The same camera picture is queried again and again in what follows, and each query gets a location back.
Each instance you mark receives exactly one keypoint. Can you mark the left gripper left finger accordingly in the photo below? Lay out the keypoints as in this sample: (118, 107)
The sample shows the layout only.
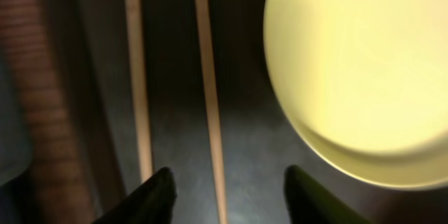
(151, 203)

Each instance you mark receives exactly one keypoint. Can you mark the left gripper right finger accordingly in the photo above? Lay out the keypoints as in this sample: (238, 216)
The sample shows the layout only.
(308, 201)

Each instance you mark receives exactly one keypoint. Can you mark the wooden chopstick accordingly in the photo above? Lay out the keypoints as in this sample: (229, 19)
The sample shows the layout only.
(137, 66)
(211, 103)

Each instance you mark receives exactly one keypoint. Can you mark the grey plastic dishwasher rack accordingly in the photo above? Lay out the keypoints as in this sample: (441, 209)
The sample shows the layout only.
(16, 148)

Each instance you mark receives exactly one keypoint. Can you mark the dark brown serving tray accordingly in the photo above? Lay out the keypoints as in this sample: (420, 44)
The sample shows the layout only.
(89, 41)

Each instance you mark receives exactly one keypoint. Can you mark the yellow round plate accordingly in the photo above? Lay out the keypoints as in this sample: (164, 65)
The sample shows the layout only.
(364, 84)

